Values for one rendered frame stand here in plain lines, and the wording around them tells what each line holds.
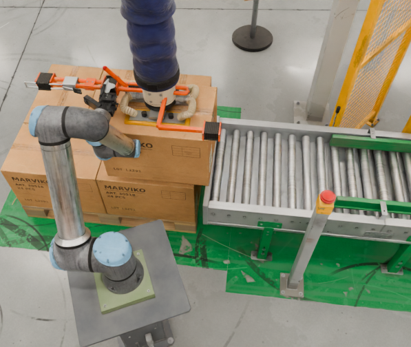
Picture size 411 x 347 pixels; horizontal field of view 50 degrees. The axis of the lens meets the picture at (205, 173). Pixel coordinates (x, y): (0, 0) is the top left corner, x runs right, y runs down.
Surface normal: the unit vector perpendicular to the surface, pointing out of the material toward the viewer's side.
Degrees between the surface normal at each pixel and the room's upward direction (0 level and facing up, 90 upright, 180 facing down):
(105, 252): 3
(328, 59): 90
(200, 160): 90
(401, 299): 0
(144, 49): 71
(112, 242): 3
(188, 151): 90
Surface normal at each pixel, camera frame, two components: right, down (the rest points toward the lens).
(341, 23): -0.11, 0.80
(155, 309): 0.00, -0.59
